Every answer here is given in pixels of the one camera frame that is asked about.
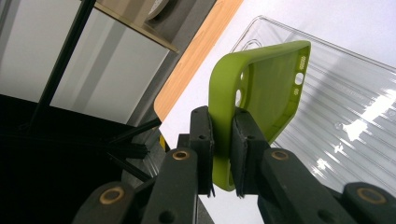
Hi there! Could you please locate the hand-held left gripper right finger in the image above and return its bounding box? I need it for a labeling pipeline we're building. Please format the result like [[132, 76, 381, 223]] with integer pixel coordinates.
[[229, 107, 271, 199]]

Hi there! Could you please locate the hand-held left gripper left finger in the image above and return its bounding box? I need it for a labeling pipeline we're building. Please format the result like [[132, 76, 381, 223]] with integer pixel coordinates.
[[188, 105, 217, 199]]

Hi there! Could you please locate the green phone case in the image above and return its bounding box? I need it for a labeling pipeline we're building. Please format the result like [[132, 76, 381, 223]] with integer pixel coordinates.
[[207, 39, 313, 192]]

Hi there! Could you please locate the clear plastic tray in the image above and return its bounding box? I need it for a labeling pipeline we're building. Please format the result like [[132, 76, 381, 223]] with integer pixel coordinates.
[[229, 14, 396, 201]]

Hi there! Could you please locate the round white stool seat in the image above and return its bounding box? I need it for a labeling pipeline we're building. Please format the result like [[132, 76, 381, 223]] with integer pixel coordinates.
[[145, 0, 172, 22]]

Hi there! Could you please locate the black frame strut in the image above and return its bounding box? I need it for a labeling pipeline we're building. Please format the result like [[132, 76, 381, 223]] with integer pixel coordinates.
[[107, 117, 163, 146], [106, 151, 154, 183]]

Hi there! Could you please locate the long black frame bar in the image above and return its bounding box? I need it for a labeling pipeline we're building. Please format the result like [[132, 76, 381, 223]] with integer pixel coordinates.
[[27, 0, 98, 133]]

